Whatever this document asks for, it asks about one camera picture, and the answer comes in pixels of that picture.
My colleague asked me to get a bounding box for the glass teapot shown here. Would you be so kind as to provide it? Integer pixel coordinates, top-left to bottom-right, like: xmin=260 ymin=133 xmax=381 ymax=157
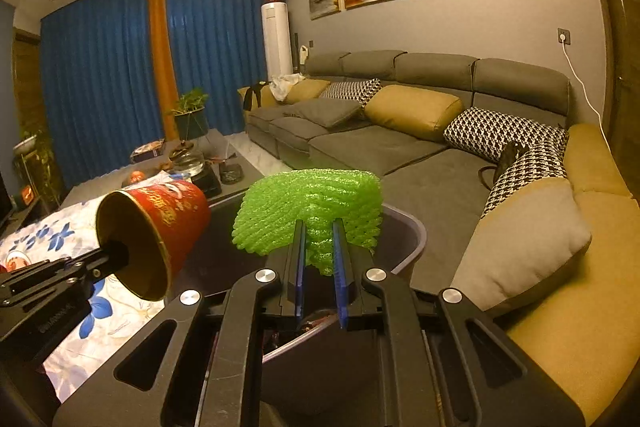
xmin=167 ymin=142 xmax=207 ymax=180

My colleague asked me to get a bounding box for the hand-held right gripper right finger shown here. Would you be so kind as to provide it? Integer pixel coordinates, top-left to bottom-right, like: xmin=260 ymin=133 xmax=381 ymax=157
xmin=330 ymin=217 xmax=587 ymax=427

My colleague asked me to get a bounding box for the printed flat box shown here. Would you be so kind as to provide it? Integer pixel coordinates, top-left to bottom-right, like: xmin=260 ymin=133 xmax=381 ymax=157
xmin=131 ymin=142 xmax=166 ymax=160

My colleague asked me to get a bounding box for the trailing plant in white bowl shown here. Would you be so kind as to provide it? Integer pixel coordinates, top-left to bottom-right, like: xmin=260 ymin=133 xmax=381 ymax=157
xmin=12 ymin=129 xmax=57 ymax=208

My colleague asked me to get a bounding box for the houndstooth pillow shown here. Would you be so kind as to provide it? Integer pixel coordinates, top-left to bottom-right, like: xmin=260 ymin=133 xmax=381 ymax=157
xmin=320 ymin=78 xmax=382 ymax=102
xmin=482 ymin=139 xmax=569 ymax=221
xmin=444 ymin=107 xmax=569 ymax=162

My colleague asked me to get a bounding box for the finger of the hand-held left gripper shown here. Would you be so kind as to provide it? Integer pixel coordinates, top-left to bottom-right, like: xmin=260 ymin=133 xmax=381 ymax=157
xmin=67 ymin=243 xmax=132 ymax=282

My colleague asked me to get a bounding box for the small mustard pillow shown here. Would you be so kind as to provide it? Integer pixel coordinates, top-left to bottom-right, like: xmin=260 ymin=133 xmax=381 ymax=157
xmin=287 ymin=79 xmax=331 ymax=104

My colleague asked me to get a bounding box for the wooden door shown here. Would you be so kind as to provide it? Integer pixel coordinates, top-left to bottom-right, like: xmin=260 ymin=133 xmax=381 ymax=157
xmin=14 ymin=29 xmax=44 ymax=148

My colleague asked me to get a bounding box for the grey coffee table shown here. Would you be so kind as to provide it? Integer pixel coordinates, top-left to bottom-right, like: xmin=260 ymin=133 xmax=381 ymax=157
xmin=65 ymin=129 xmax=282 ymax=208

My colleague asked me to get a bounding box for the red instant noodle cup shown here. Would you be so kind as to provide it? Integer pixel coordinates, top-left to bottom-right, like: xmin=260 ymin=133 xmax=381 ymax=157
xmin=95 ymin=179 xmax=212 ymax=301

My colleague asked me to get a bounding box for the black garment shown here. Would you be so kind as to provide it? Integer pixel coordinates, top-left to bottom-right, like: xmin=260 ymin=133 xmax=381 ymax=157
xmin=242 ymin=82 xmax=271 ymax=110

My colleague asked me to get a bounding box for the plump grey pillow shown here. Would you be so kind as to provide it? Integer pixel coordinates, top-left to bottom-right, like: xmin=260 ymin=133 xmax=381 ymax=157
xmin=450 ymin=179 xmax=593 ymax=314

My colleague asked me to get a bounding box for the orange curtain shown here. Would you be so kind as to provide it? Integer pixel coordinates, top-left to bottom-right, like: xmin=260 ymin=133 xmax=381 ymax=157
xmin=146 ymin=0 xmax=180 ymax=140

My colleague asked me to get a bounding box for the white cloth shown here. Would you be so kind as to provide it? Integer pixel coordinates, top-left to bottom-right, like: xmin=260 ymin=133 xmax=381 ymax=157
xmin=270 ymin=73 xmax=305 ymax=102

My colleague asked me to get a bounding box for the potted plant on stand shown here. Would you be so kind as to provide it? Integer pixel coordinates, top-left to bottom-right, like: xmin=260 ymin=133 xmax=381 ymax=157
xmin=170 ymin=89 xmax=211 ymax=140

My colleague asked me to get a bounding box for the big mustard pillow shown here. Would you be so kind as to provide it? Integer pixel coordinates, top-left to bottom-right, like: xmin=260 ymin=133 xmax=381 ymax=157
xmin=364 ymin=85 xmax=465 ymax=142

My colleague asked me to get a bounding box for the black tabletop stove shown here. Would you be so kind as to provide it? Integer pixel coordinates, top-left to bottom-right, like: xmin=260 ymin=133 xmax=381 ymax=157
xmin=192 ymin=172 xmax=224 ymax=198

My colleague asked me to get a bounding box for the green foam net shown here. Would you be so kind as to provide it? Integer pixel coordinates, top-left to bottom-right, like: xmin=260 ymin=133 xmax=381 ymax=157
xmin=231 ymin=169 xmax=384 ymax=277

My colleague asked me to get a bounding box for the dark ashtray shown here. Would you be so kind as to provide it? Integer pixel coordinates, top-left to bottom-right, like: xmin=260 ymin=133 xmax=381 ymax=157
xmin=220 ymin=162 xmax=246 ymax=186

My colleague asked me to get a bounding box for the black cable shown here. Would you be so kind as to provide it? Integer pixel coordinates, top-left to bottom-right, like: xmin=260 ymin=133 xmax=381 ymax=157
xmin=476 ymin=141 xmax=524 ymax=188

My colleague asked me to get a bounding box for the floral white blanket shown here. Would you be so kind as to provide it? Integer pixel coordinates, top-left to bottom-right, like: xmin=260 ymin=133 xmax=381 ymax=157
xmin=0 ymin=172 xmax=175 ymax=375

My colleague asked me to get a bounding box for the large mustard sofa cushion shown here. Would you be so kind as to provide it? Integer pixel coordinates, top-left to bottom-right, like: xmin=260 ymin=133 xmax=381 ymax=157
xmin=505 ymin=123 xmax=640 ymax=425

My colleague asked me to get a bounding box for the grey sectional sofa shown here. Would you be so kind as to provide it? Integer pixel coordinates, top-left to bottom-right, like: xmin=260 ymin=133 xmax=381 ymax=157
xmin=242 ymin=49 xmax=640 ymax=425

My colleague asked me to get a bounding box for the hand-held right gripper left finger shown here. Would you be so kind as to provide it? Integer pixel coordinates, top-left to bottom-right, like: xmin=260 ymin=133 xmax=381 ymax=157
xmin=52 ymin=219 xmax=308 ymax=427

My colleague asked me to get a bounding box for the blue curtain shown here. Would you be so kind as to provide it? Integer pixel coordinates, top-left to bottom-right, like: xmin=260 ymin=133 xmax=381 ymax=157
xmin=165 ymin=0 xmax=287 ymax=134
xmin=40 ymin=0 xmax=167 ymax=188

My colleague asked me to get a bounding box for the white standing air conditioner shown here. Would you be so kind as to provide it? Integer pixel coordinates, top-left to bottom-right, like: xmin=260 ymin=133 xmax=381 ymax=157
xmin=261 ymin=2 xmax=294 ymax=80

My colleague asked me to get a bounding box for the white charging cable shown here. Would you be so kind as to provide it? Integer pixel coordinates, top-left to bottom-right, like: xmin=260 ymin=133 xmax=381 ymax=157
xmin=562 ymin=39 xmax=614 ymax=158

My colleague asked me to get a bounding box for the flat grey pillow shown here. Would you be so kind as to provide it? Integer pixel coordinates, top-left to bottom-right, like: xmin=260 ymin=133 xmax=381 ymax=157
xmin=290 ymin=98 xmax=364 ymax=128

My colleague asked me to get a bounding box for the grey plastic bin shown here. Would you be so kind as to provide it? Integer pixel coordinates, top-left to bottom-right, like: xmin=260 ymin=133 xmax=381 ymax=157
xmin=167 ymin=194 xmax=429 ymax=427

